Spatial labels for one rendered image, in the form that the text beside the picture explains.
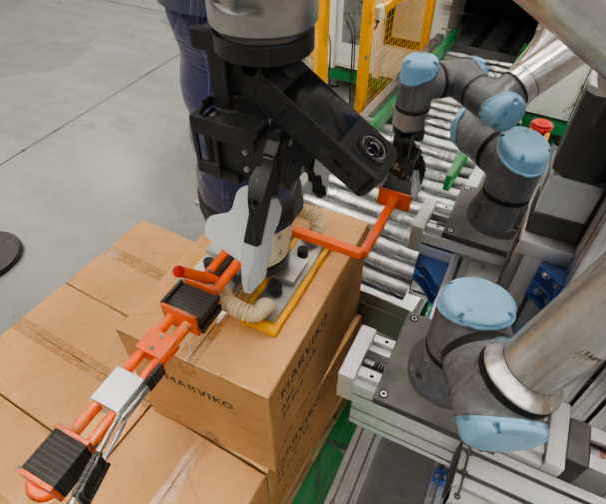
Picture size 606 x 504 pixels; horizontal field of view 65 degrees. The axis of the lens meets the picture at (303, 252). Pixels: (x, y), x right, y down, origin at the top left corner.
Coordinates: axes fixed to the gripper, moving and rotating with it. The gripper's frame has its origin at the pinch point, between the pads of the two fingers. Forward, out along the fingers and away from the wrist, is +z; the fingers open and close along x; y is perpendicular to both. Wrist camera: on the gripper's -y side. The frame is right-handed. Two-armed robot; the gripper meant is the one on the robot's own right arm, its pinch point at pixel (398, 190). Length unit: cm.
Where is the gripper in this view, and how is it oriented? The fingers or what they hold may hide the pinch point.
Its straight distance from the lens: 126.8
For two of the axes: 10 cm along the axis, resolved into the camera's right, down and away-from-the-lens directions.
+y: -4.3, 6.4, -6.4
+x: 9.0, 3.1, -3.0
